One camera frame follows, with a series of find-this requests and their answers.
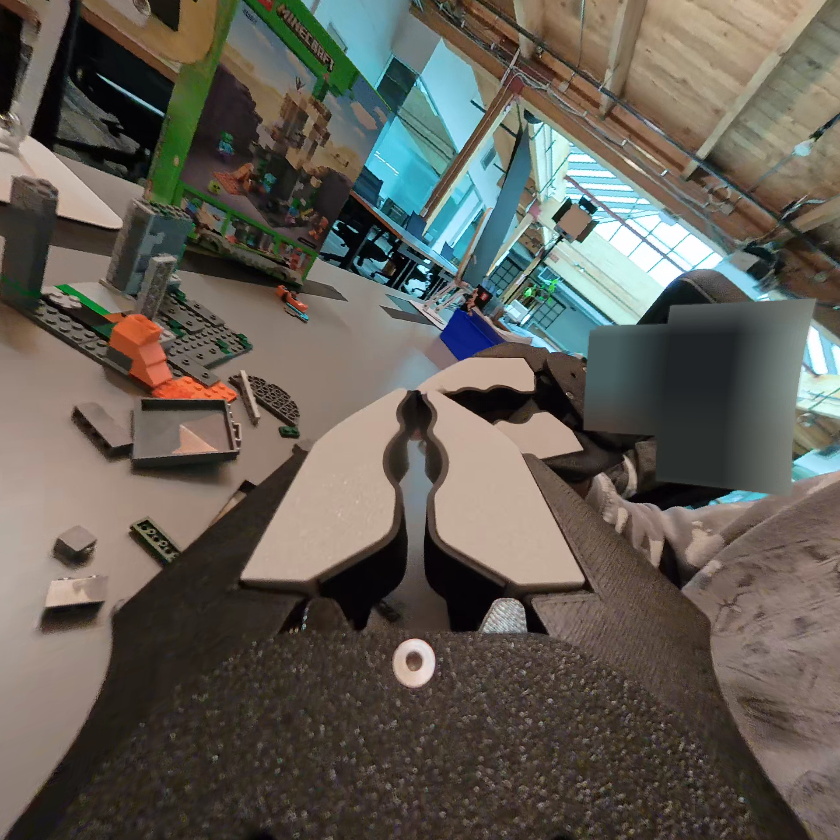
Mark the dark grey half-round lego plate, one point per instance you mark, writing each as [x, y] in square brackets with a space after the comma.
[276, 398]

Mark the blue storage bin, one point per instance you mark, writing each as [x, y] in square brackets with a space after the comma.
[470, 335]

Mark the orange lego slope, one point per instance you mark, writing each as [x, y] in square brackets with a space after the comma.
[138, 352]

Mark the grey lego baseplate build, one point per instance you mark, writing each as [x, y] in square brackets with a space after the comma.
[145, 243]
[197, 335]

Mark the person's bleached grey clothing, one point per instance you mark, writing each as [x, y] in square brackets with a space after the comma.
[775, 656]

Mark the orange lego plate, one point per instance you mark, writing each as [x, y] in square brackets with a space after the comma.
[197, 390]

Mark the thin light grey lego plate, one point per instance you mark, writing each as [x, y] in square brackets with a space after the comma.
[247, 394]

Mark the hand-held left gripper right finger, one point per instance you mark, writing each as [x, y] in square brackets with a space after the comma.
[512, 512]

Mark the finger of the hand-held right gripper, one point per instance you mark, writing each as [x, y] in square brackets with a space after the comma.
[551, 433]
[492, 376]

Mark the lego set box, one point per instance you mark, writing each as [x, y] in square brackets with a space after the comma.
[276, 145]

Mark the person's right forearm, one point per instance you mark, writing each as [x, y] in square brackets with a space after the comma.
[643, 525]

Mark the dark green holed lego plate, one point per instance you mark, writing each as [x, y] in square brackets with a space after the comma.
[155, 538]

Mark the dark grey lego window frame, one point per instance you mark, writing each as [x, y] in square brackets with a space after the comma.
[184, 440]

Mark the small orange lego piece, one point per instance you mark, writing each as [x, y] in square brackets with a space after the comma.
[292, 302]

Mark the studio light on stand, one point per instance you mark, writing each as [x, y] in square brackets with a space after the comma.
[574, 217]

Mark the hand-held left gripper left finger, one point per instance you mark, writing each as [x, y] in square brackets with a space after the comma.
[322, 512]

